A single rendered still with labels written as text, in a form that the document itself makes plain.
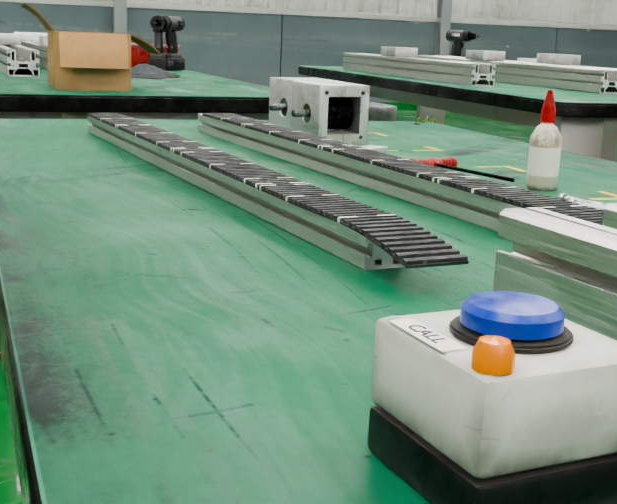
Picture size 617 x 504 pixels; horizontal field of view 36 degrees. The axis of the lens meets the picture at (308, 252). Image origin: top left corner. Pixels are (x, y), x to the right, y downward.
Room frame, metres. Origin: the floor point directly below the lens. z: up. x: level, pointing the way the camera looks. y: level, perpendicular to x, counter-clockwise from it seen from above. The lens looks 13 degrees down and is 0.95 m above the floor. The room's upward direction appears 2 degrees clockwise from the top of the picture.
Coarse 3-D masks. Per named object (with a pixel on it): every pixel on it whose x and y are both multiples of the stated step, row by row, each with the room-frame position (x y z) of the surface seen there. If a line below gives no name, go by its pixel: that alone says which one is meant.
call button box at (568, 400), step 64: (384, 320) 0.37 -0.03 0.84; (448, 320) 0.37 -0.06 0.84; (384, 384) 0.36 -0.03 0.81; (448, 384) 0.32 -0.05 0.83; (512, 384) 0.31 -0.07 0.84; (576, 384) 0.32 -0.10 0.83; (384, 448) 0.36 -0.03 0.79; (448, 448) 0.32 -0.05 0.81; (512, 448) 0.31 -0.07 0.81; (576, 448) 0.32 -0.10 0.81
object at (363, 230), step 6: (408, 222) 0.71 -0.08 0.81; (354, 228) 0.69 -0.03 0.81; (360, 228) 0.69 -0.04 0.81; (366, 228) 0.69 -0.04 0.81; (372, 228) 0.69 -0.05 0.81; (378, 228) 0.69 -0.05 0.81; (384, 228) 0.69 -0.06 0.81; (390, 228) 0.69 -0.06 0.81; (396, 228) 0.69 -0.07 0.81; (402, 228) 0.69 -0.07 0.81; (408, 228) 0.69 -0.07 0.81; (414, 228) 0.69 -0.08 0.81; (420, 228) 0.70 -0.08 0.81; (360, 234) 0.68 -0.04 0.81; (366, 234) 0.68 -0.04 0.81
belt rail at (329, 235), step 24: (96, 120) 1.50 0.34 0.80; (120, 144) 1.36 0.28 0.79; (144, 144) 1.25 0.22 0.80; (168, 168) 1.15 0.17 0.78; (192, 168) 1.07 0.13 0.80; (216, 192) 0.99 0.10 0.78; (240, 192) 0.95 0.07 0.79; (264, 192) 0.87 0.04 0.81; (264, 216) 0.87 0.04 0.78; (288, 216) 0.84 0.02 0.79; (312, 216) 0.78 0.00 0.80; (312, 240) 0.78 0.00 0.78; (336, 240) 0.74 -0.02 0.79; (360, 240) 0.70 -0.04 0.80; (360, 264) 0.70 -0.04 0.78; (384, 264) 0.70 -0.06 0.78
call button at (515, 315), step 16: (464, 304) 0.36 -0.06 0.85; (480, 304) 0.35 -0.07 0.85; (496, 304) 0.35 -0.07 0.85; (512, 304) 0.35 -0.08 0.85; (528, 304) 0.35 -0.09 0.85; (544, 304) 0.35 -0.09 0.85; (464, 320) 0.35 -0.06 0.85; (480, 320) 0.34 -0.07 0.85; (496, 320) 0.34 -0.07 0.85; (512, 320) 0.34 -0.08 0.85; (528, 320) 0.34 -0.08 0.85; (544, 320) 0.34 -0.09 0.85; (560, 320) 0.34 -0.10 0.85; (512, 336) 0.34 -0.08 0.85; (528, 336) 0.34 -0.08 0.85; (544, 336) 0.34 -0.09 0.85
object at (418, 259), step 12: (408, 252) 0.64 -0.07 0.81; (420, 252) 0.64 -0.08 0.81; (432, 252) 0.64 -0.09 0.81; (444, 252) 0.65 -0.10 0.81; (456, 252) 0.65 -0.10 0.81; (408, 264) 0.62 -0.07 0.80; (420, 264) 0.63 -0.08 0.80; (432, 264) 0.63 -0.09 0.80; (444, 264) 0.63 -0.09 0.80; (456, 264) 0.64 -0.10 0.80
